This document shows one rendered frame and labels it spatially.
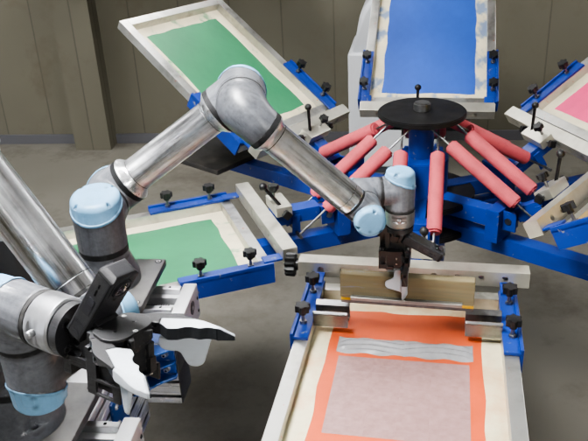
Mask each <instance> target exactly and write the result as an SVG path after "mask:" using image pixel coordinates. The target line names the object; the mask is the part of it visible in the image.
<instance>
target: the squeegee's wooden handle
mask: <svg viewBox="0 0 588 441"><path fill-rule="evenodd" d="M393 277H394V272H387V271H374V270H360V269H342V270H341V272H340V296H341V297H343V298H350V297H351V295H361V296H373V297H386V298H402V293H401V292H400V291H397V290H391V289H389V288H387V287H386V286H385V282H386V281H387V280H389V279H391V278H393ZM474 294H475V277H469V276H443V275H429V274H415V273H409V275H408V295H407V296H406V298H410V299H422V300H435V301H447V302H460V303H462V305H465V306H474Z"/></svg>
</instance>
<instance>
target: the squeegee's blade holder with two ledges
mask: <svg viewBox="0 0 588 441"><path fill-rule="evenodd" d="M351 300H356V301H368V302H380V303H392V304H405V305H428V306H441V307H453V308H462V303H460V302H447V301H435V300H422V299H410V298H405V299H404V300H402V299H401V298H398V297H373V296H361V295H351Z"/></svg>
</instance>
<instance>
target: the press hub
mask: <svg viewBox="0 0 588 441"><path fill-rule="evenodd" d="M466 113H467V112H466V108H464V107H463V106H462V105H460V104H459V103H456V102H455V101H449V100H445V99H439V98H430V97H415V98H405V99H400V100H395V101H390V102H388V103H386V104H384V105H382V106H381V107H380V108H379V109H378V118H379V119H380V120H381V121H382V122H383V123H386V124H387V125H390V126H393V127H396V128H400V129H406V130H411V131H410V132H409V147H405V148H402V150H403V151H406V152H407V153H408V154H409V155H408V167H410V168H412V169H413V170H414V172H415V174H416V197H415V199H417V200H427V206H426V219H427V208H428V191H429V175H430V157H431V153H432V152H433V151H436V150H437V148H435V147H434V132H433V131H432V130H440V129H445V128H449V127H452V126H455V125H458V124H460V123H462V122H463V121H464V120H465V119H466ZM439 150H440V151H442V152H443V153H444V154H445V162H444V194H445V193H446V192H448V193H455V194H457V195H461V196H465V197H468V198H471V199H474V196H475V190H474V187H473V185H472V184H471V183H468V184H463V185H455V186H450V187H447V182H448V179H454V178H458V177H460V176H459V175H456V174H453V173H450V172H448V163H449V156H448V154H447V153H446V152H445V151H443V150H441V149H439ZM461 210H463V206H462V205H461V204H458V203H455V202H451V201H449V200H445V199H444V204H443V216H445V215H449V214H455V213H457V212H459V211H461ZM460 237H461V233H460V232H458V231H455V230H452V229H449V228H446V227H442V233H441V234H440V235H439V246H440V245H442V246H444V245H445V243H447V242H452V241H455V240H457V239H458V238H460Z"/></svg>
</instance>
